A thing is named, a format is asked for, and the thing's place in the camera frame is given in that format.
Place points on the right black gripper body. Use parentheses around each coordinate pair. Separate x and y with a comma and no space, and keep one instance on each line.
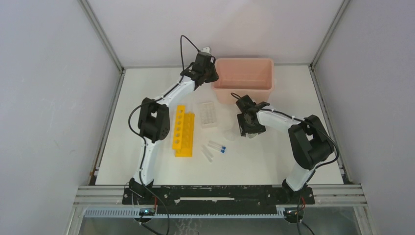
(245,127)

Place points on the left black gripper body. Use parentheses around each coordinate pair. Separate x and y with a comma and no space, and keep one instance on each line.
(210,74)

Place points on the small clear glass bottle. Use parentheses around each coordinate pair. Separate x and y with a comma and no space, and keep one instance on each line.
(252,133)

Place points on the pink plastic storage bin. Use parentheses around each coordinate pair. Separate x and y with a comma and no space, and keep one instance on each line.
(254,77)

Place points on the yellow test tube rack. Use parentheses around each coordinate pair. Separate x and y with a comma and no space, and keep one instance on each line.
(183,133)

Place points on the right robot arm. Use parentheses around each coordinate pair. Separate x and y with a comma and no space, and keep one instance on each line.
(311,145)

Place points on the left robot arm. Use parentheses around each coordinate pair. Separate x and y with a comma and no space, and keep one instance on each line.
(151,119)

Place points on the blue capped tube upper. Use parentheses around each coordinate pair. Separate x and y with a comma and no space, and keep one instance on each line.
(217,144)

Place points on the blue capped tube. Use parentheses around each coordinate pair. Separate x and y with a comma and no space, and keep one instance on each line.
(217,144)
(216,148)

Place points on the clear well plate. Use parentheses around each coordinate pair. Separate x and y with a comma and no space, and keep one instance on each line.
(208,117)

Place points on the blue capped tube lower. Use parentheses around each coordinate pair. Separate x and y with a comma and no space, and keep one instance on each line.
(216,148)

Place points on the clear tube right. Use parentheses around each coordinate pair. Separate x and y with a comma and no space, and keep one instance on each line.
(206,149)

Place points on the clear tube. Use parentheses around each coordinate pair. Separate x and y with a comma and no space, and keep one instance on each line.
(206,149)
(207,155)

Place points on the clear tube left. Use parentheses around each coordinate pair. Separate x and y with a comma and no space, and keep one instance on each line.
(207,155)

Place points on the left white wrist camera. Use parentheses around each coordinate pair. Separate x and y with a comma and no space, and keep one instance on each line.
(206,50)

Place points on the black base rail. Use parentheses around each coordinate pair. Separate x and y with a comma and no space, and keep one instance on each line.
(217,200)

